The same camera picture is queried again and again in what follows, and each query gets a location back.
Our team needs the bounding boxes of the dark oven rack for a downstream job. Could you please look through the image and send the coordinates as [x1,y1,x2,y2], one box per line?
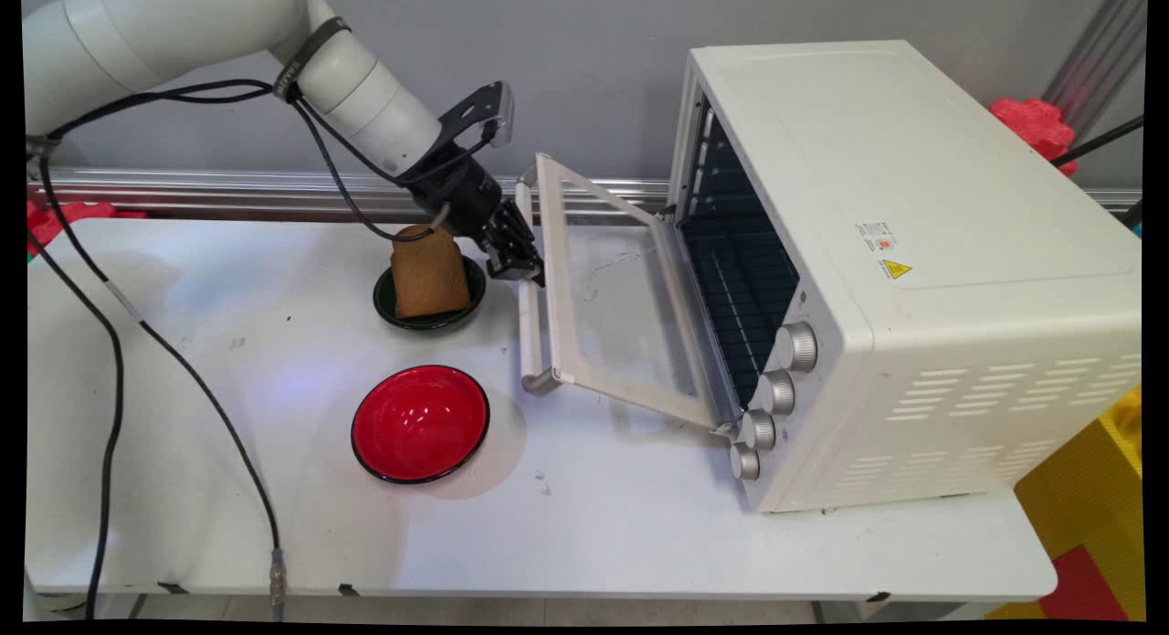
[683,217,801,407]

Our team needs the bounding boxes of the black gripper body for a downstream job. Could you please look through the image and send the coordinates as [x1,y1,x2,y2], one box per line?
[405,158,504,240]

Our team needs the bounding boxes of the large silver oven knob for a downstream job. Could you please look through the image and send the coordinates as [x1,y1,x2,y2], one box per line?
[776,322,820,373]

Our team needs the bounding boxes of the white toaster oven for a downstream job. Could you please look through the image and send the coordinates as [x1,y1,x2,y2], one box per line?
[667,39,1143,514]

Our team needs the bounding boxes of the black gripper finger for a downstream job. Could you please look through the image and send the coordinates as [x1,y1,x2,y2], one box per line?
[479,217,529,282]
[499,199,547,287]

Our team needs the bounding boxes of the black cable with metal connector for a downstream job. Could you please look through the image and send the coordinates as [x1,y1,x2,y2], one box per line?
[27,231,290,619]

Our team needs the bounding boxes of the thick black cable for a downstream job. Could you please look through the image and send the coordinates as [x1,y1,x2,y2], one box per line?
[37,153,126,619]

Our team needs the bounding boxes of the brown toast slice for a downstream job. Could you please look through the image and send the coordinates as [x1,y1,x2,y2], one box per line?
[390,224,473,319]

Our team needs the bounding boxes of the oven warning label sticker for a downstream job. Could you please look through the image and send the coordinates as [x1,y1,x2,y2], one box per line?
[856,218,915,282]

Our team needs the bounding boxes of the black arm strap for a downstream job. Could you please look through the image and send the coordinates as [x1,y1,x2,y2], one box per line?
[272,17,353,103]

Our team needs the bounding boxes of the white glass oven door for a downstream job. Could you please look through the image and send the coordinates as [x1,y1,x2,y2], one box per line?
[513,152,733,432]

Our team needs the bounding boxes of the red foam block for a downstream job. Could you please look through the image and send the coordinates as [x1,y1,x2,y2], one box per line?
[990,98,1079,178]
[27,200,147,258]

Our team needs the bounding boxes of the aluminium frame post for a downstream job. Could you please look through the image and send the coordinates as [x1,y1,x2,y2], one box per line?
[1041,0,1148,144]

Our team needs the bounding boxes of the black rod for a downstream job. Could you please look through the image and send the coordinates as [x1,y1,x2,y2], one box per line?
[1050,114,1145,169]

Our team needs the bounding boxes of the yellow box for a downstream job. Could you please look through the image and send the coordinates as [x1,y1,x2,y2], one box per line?
[985,386,1147,622]

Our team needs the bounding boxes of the aluminium frame rail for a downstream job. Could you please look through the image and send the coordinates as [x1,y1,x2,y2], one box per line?
[27,166,1143,227]

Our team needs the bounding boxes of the dark green bowl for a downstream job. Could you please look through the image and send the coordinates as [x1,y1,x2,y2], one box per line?
[373,254,488,332]

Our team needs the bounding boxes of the red bowl with black rim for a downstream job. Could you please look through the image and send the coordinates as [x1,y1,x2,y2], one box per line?
[351,365,492,485]

